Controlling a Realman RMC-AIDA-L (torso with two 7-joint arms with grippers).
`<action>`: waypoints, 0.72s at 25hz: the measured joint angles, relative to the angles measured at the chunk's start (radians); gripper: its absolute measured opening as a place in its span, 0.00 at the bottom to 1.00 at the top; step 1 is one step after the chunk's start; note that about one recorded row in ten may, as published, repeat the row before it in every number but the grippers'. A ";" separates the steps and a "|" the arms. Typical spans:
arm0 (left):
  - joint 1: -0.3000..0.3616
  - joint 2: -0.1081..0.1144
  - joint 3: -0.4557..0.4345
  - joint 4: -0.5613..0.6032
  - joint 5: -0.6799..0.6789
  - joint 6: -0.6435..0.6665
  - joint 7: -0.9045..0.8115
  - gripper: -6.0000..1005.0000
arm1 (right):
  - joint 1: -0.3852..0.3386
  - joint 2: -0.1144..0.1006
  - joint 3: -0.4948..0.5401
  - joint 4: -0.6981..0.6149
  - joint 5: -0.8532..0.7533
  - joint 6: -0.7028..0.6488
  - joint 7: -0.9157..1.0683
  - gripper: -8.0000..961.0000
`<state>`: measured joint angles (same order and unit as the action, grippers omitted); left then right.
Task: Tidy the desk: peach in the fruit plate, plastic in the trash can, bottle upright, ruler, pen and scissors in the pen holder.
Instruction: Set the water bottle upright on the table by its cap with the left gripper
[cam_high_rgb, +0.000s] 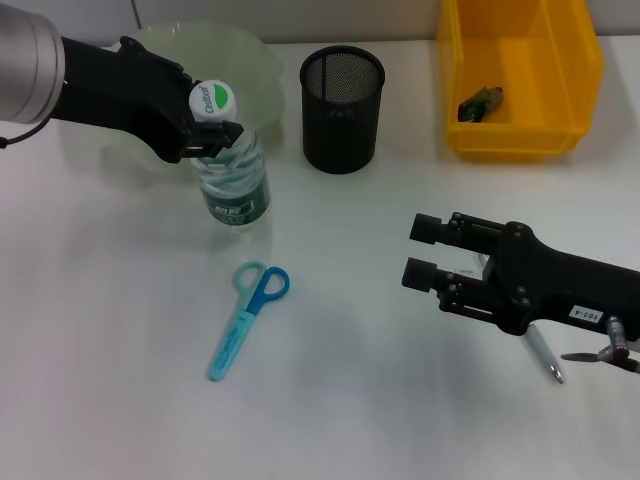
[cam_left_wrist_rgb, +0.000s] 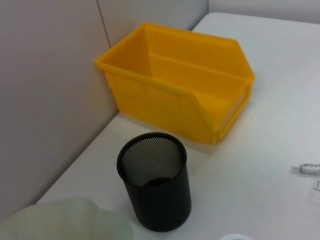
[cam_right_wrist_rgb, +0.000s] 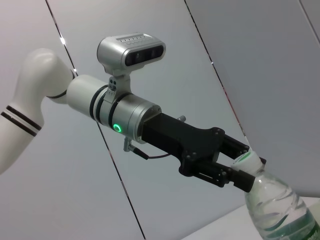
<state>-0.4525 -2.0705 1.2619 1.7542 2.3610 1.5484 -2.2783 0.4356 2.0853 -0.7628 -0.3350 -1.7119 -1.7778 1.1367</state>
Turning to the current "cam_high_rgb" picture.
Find clear green-label water bottle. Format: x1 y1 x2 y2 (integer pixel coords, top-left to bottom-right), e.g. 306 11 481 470
188 79 273 239

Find black mesh pen holder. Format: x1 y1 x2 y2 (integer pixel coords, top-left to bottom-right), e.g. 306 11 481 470
298 44 387 176

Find blue capped scissors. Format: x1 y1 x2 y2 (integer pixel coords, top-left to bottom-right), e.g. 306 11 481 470
207 260 292 383

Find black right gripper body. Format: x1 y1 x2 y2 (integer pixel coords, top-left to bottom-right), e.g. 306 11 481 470
482 221 640 347

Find silver left gripper cable connector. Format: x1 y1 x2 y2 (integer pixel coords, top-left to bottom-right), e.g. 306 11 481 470
0 113 52 150

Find clear plastic ruler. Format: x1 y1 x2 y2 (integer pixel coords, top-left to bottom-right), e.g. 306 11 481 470
443 264 496 302

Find yellow plastic storage bin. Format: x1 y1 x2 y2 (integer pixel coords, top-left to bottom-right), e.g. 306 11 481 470
435 0 606 164

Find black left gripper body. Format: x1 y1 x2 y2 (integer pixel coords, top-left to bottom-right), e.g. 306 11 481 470
59 35 194 164

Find green glass fruit plate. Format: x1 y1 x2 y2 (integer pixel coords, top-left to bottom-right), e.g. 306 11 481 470
59 19 287 174

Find grey gel pen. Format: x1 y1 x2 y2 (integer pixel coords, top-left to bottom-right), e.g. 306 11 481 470
476 252 567 386

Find green plastic wrapper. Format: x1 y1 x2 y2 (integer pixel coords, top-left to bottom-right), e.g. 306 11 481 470
456 85 506 124

